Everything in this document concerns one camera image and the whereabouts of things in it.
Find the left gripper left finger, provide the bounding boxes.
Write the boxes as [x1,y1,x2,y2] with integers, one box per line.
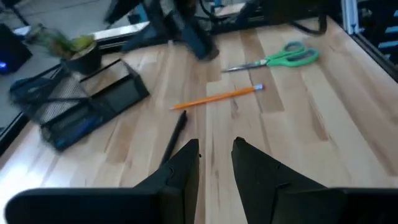
[4,138,200,224]

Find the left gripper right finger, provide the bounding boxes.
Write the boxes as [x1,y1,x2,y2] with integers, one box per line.
[231,136,398,224]

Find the black pen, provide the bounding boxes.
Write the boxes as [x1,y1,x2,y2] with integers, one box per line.
[159,110,188,166]

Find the orange pencil pink eraser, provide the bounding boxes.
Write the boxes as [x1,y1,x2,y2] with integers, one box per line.
[169,83,266,111]

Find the green handled scissors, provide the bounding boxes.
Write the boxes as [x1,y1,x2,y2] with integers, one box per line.
[221,40,320,73]

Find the black mesh desk organizer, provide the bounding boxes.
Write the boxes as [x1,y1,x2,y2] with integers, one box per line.
[8,57,150,153]

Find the small potted succulent plant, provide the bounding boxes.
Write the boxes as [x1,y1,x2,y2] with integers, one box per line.
[26,23,103,75]

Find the dark box blue light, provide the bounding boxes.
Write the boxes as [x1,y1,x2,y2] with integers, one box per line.
[0,23,34,75]

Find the silver frame bracket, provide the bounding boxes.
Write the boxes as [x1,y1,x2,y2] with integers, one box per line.
[340,0,359,35]

